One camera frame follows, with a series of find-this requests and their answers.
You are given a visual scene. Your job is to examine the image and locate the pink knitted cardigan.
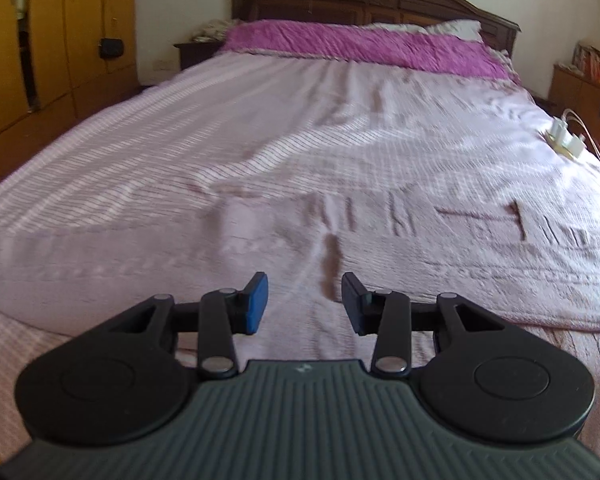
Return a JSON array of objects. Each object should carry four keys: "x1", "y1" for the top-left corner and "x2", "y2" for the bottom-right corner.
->
[{"x1": 0, "y1": 190, "x2": 600, "y2": 335}]

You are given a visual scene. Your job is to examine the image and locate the small black shoulder bag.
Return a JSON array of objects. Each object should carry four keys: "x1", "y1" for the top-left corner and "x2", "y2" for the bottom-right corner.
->
[{"x1": 98, "y1": 37, "x2": 125, "y2": 61}]

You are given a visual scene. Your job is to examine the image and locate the pink checkered bed sheet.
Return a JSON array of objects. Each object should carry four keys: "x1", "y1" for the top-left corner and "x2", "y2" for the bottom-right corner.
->
[{"x1": 0, "y1": 53, "x2": 600, "y2": 457}]

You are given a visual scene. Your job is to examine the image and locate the power strip with white chargers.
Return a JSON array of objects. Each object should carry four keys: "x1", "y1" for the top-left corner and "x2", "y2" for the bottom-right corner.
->
[{"x1": 544, "y1": 117, "x2": 585, "y2": 159}]

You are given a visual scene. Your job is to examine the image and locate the dark wooden nightstand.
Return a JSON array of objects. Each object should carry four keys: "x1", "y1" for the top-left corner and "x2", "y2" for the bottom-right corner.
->
[{"x1": 173, "y1": 41, "x2": 223, "y2": 70}]

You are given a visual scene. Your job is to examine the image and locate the magenta quilted pillow cover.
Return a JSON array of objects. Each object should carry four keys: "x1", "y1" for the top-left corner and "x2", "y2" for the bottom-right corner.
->
[{"x1": 222, "y1": 20, "x2": 519, "y2": 82}]

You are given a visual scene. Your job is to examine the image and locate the wooden side cabinet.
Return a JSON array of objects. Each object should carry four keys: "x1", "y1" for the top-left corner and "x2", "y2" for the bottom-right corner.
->
[{"x1": 548, "y1": 65, "x2": 600, "y2": 148}]

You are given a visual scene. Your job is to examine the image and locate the white pillow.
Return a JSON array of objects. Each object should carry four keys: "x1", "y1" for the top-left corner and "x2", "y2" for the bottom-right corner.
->
[{"x1": 365, "y1": 20, "x2": 483, "y2": 44}]

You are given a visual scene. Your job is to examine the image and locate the dark wooden headboard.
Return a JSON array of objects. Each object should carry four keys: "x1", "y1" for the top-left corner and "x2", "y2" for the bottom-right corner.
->
[{"x1": 232, "y1": 0, "x2": 520, "y2": 52}]

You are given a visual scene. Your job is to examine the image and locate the books on cabinet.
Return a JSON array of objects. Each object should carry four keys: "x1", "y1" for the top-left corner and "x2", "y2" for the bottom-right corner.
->
[{"x1": 571, "y1": 41, "x2": 600, "y2": 79}]

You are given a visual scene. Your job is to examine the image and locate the orange wooden wardrobe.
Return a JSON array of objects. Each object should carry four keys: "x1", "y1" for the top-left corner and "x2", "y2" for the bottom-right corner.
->
[{"x1": 0, "y1": 0, "x2": 140, "y2": 182}]

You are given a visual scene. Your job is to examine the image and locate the wall power socket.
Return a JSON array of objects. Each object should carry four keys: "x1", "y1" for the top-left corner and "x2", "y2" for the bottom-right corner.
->
[{"x1": 152, "y1": 60, "x2": 174, "y2": 72}]

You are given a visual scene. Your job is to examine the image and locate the white charging cable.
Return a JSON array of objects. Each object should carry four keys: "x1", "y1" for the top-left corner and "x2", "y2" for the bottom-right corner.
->
[{"x1": 561, "y1": 108, "x2": 600, "y2": 191}]

